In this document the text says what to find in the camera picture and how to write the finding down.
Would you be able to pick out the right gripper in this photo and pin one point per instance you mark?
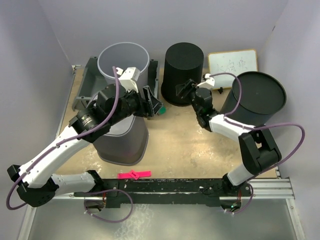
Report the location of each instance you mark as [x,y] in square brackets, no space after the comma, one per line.
[188,87]

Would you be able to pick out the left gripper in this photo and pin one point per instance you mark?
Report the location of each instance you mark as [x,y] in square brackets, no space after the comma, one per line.
[152,105]

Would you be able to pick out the black round bin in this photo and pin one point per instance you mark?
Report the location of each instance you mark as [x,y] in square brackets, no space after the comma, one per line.
[183,61]

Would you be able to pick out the grey ribbed square bin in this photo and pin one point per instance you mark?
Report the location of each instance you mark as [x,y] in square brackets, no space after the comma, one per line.
[118,138]

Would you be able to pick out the dark blue round bin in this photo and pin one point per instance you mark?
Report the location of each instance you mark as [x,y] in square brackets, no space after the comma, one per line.
[262,96]

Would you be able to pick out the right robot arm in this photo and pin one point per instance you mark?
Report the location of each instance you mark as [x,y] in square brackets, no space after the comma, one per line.
[258,148]

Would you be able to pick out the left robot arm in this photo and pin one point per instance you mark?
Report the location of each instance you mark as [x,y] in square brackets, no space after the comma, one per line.
[37,183]

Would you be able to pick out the green small block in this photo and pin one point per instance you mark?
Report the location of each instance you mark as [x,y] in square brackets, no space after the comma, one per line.
[162,111]

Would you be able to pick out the small whiteboard on stand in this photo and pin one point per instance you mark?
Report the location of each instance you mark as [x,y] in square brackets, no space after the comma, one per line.
[235,62]

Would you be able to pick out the light grey round bin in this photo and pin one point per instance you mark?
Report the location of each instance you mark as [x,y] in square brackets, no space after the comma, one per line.
[124,55]

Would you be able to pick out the grey plastic crate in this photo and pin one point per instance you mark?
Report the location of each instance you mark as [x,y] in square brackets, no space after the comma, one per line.
[93,81]

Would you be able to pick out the pink plastic clip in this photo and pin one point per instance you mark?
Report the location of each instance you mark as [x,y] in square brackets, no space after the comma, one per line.
[134,175]

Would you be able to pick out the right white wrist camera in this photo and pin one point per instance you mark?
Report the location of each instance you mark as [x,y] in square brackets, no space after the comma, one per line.
[207,83]

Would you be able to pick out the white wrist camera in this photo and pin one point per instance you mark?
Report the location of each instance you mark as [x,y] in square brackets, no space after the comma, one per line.
[207,83]
[128,78]

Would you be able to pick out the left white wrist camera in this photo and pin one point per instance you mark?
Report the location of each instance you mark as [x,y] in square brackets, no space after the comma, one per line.
[128,78]

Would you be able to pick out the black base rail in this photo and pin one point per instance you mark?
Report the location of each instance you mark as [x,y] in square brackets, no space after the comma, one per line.
[211,192]

